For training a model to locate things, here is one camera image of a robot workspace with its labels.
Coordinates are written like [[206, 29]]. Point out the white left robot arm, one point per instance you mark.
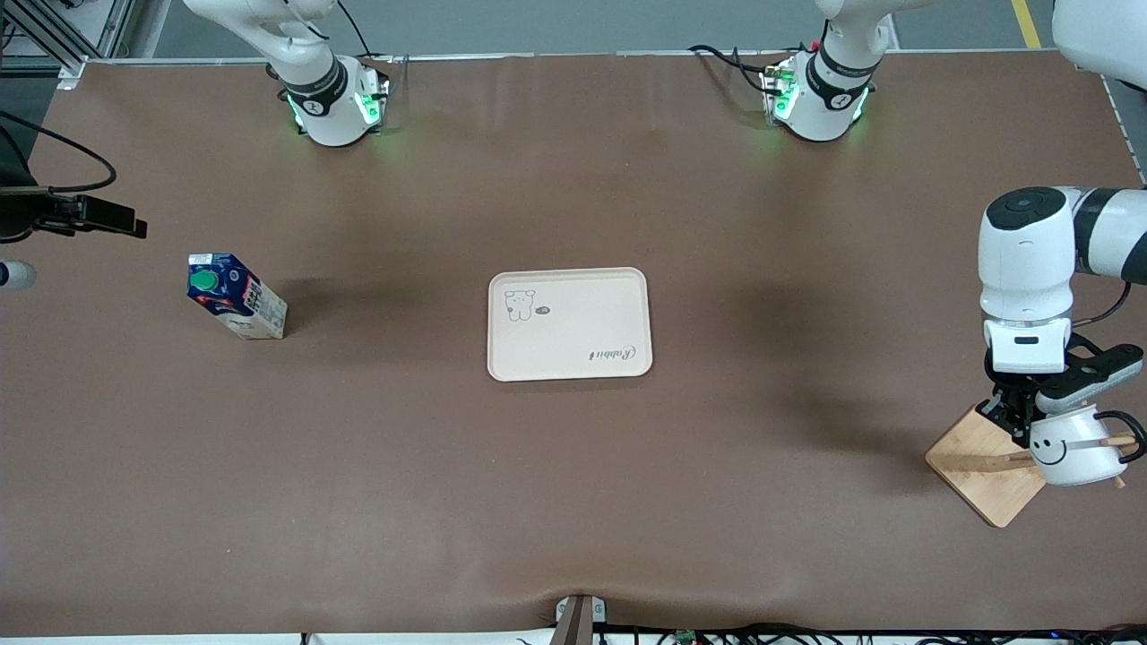
[[1026, 269]]

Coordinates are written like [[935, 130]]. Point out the wooden mug stand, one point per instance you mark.
[[977, 457]]

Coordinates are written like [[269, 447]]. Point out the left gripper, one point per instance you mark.
[[1011, 399]]

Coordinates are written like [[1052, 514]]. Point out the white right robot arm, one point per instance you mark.
[[327, 112]]

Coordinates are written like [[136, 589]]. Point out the small green circuit board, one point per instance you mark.
[[686, 637]]

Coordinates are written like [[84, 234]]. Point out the blue milk carton green cap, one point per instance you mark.
[[235, 300]]

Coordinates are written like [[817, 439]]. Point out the aluminium frame profile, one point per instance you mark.
[[54, 36]]

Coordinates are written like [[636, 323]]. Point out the beige plastic tray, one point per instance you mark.
[[573, 336]]

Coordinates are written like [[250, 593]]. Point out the grey metal clamp bracket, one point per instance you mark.
[[578, 618]]

